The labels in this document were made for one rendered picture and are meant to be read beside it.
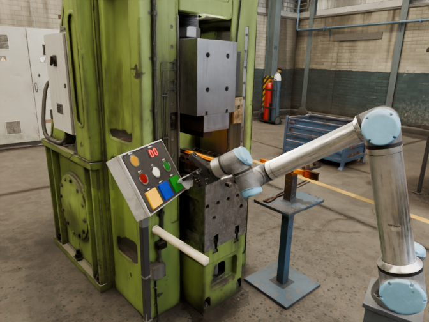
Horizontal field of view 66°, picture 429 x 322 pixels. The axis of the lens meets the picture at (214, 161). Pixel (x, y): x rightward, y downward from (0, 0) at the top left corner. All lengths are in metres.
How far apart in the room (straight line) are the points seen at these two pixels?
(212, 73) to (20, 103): 5.43
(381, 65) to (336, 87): 1.41
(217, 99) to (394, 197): 1.07
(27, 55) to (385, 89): 8.15
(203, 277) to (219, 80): 1.20
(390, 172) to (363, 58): 8.95
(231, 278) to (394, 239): 1.33
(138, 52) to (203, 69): 0.34
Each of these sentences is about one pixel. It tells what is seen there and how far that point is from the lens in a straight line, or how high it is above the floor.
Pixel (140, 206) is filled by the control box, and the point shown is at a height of 0.99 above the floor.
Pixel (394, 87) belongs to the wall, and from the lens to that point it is 9.67.
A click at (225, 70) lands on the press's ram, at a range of 1.95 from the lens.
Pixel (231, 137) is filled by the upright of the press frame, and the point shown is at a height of 1.09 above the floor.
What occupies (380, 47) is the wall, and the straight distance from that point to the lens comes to 9.93.
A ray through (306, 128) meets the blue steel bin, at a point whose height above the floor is 0.55.
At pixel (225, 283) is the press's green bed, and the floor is 0.15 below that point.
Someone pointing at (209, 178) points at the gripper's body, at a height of 1.07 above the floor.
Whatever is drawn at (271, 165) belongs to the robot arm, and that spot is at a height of 1.13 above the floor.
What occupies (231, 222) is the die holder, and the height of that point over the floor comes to 0.60.
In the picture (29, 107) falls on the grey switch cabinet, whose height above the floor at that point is 0.74.
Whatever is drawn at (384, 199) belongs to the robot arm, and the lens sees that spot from 1.30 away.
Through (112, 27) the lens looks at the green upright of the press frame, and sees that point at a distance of 2.12.
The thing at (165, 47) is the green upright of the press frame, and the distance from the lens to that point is 1.86.
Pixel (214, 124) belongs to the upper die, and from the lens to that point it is 1.93.
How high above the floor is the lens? 1.56
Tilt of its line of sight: 16 degrees down
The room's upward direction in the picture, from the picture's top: 1 degrees clockwise
